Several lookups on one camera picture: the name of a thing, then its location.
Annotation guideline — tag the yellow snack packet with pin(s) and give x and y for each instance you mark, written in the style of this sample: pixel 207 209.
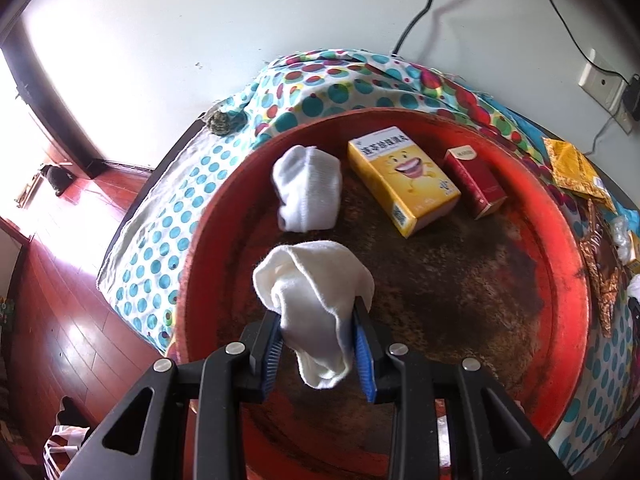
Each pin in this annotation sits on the yellow snack packet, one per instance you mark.
pixel 575 170

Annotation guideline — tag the black power adapter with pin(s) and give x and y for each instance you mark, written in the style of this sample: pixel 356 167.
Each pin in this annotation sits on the black power adapter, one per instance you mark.
pixel 632 97

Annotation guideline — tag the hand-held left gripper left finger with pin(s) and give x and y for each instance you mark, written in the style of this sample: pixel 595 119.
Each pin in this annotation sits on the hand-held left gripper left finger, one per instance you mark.
pixel 270 360

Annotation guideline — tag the yellow medicine box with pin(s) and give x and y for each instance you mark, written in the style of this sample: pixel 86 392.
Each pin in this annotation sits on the yellow medicine box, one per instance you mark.
pixel 400 175

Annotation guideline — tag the dark frame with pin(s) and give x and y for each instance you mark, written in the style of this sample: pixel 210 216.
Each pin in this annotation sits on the dark frame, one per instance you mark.
pixel 45 105

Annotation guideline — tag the brown snack bag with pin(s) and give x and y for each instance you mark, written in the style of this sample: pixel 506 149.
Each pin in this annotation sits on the brown snack bag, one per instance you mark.
pixel 602 270

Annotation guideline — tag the black object on floor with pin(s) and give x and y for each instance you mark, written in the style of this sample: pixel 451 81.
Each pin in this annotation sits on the black object on floor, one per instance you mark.
pixel 57 180

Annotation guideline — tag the white bag with orange stripes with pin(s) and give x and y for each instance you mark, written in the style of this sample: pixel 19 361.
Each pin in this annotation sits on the white bag with orange stripes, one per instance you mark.
pixel 62 440

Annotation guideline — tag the round red tray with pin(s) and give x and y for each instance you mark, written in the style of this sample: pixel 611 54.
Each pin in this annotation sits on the round red tray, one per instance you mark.
pixel 450 285

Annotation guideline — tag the dark fuzzy lump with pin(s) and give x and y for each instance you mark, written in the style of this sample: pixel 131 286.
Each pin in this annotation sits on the dark fuzzy lump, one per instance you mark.
pixel 220 121

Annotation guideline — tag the polka dot cloth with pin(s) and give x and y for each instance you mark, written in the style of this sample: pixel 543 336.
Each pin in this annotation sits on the polka dot cloth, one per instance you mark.
pixel 150 260

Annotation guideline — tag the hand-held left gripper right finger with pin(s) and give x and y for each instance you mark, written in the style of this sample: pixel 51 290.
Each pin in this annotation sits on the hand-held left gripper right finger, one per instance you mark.
pixel 362 360

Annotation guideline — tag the small red box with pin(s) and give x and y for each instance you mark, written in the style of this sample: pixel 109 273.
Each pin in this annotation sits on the small red box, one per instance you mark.
pixel 475 180

